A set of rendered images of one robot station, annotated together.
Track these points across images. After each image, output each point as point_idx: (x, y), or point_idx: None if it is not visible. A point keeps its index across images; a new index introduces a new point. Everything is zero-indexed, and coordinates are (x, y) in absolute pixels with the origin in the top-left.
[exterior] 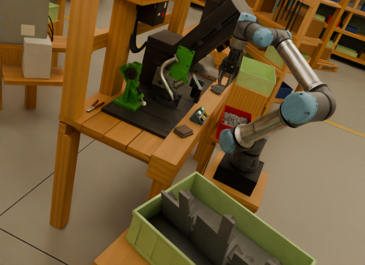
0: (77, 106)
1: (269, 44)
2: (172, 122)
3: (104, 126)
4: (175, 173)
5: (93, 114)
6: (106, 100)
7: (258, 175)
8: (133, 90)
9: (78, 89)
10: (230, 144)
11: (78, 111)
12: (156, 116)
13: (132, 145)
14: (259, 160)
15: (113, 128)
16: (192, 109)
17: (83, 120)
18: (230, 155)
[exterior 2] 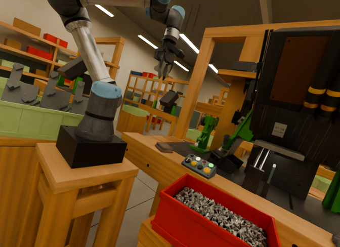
0: (176, 128)
1: (145, 8)
2: (180, 153)
3: (169, 138)
4: None
5: (181, 140)
6: None
7: (66, 129)
8: (200, 135)
9: (179, 118)
10: None
11: (176, 132)
12: (186, 151)
13: (150, 136)
14: (86, 142)
15: (168, 139)
16: (218, 175)
17: (173, 137)
18: (113, 136)
